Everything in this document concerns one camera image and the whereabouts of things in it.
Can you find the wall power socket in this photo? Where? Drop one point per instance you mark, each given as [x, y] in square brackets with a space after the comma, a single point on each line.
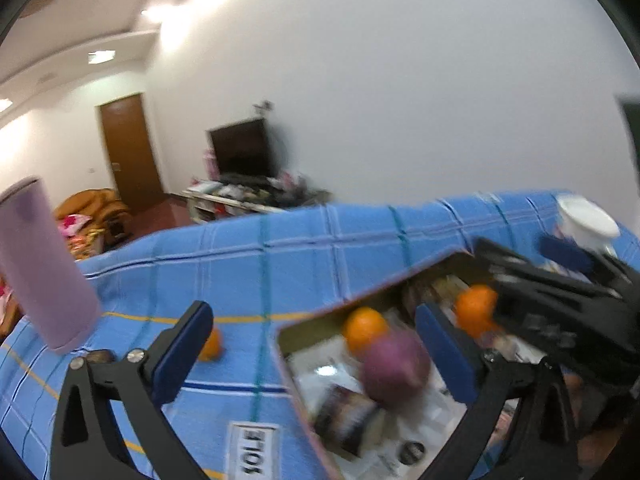
[263, 106]

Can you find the white lidded mug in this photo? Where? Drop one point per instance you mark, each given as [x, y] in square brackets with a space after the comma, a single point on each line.
[585, 222]

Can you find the white television stand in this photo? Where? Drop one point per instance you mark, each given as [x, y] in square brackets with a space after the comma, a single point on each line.
[235, 202]

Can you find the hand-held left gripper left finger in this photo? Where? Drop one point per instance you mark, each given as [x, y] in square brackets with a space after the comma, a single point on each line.
[182, 355]

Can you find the pink metal tin box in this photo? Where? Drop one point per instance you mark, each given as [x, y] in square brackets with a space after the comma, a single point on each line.
[295, 385]

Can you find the brown wooden door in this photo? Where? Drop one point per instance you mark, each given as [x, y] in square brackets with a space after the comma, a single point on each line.
[131, 150]

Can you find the recessed ceiling light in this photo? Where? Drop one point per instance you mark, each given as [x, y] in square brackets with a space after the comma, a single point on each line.
[154, 11]
[101, 57]
[4, 105]

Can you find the black television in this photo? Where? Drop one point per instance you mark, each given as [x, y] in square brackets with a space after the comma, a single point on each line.
[242, 147]

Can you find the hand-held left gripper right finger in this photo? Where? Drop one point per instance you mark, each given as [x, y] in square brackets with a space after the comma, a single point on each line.
[445, 355]

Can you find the blue plaid towel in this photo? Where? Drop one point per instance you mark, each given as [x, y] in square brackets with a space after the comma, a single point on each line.
[300, 260]

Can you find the large purple round fruit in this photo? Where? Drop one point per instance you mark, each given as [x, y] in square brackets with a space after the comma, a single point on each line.
[395, 372]

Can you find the orange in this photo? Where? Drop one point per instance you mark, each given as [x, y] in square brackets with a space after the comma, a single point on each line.
[212, 346]
[367, 332]
[475, 307]

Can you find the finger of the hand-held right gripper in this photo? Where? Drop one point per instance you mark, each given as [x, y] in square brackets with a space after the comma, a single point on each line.
[565, 252]
[550, 305]

